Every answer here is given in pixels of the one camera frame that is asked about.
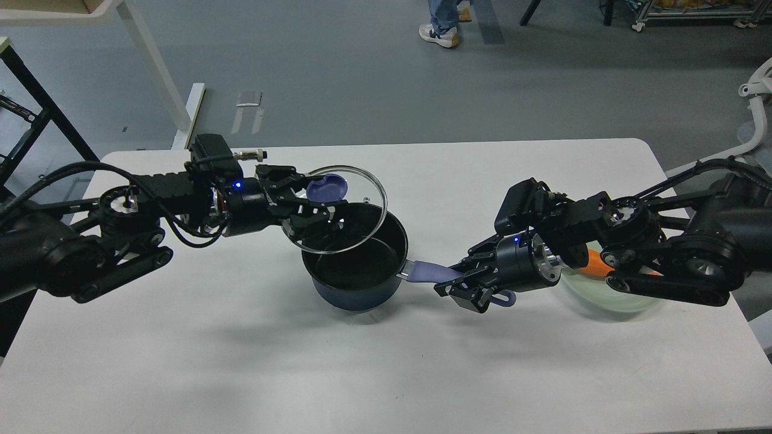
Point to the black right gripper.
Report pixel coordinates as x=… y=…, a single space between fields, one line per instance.
x=519 y=262

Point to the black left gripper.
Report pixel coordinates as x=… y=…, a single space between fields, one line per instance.
x=249 y=211

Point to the glass pot lid blue knob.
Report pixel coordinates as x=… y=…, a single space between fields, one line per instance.
x=368 y=206

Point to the blue saucepan with handle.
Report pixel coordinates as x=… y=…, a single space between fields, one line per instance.
x=366 y=261

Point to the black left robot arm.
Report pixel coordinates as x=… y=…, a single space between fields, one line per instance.
x=84 y=249

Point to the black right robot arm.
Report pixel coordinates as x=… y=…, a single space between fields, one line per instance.
x=692 y=238

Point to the translucent green plate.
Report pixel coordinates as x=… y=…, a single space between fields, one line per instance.
x=596 y=292

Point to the orange toy carrot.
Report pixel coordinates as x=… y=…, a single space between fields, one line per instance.
x=596 y=268

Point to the person's sneaker foot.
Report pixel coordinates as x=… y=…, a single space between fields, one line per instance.
x=442 y=29

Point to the black stand legs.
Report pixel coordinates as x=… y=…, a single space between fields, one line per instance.
x=566 y=10

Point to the metal wheeled cart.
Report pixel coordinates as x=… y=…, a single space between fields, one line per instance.
x=742 y=14

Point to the white desk frame leg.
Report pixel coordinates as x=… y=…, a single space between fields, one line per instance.
x=84 y=13

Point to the black metal rack frame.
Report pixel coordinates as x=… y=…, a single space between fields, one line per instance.
x=49 y=113

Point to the white chair frame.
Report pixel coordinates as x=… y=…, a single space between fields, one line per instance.
x=753 y=136

